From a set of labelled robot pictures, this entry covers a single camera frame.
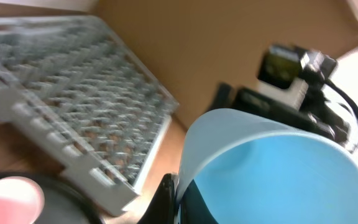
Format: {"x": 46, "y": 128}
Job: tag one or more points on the light blue plastic cup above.
{"x": 249, "y": 169}

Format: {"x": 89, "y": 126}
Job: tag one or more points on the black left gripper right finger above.
{"x": 193, "y": 209}

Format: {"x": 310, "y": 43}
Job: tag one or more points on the round black serving tray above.
{"x": 64, "y": 204}

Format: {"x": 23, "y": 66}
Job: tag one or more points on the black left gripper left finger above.
{"x": 162, "y": 206}

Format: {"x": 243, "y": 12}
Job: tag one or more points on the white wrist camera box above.
{"x": 287, "y": 73}

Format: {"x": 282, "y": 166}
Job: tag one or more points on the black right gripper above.
{"x": 314, "y": 116}

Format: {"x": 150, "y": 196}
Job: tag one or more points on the grey dishwasher rack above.
{"x": 71, "y": 85}

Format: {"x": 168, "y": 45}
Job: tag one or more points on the pink plastic cup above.
{"x": 21, "y": 200}

